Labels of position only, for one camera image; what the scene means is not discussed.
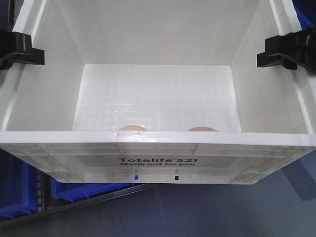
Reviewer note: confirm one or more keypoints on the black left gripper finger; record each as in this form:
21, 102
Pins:
17, 47

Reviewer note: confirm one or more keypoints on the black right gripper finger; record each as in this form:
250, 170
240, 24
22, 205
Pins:
290, 51

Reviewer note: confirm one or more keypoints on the white plastic tote box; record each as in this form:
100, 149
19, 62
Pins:
165, 65

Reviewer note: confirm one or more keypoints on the pinkish grey plush ball toy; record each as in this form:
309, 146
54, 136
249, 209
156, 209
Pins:
203, 128

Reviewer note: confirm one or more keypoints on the yellow plush ball toy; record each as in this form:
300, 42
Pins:
133, 128

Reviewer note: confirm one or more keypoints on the blue bin upper right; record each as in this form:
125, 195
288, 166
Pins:
306, 12

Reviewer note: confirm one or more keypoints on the blue bin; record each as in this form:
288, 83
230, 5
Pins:
306, 12
72, 192
18, 187

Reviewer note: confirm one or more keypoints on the blue bin lower left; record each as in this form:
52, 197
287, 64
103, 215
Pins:
18, 187

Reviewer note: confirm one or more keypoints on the blue bin lower centre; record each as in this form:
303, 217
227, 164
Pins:
72, 192

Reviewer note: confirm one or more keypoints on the metal shelf front rail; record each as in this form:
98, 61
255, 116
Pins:
75, 205

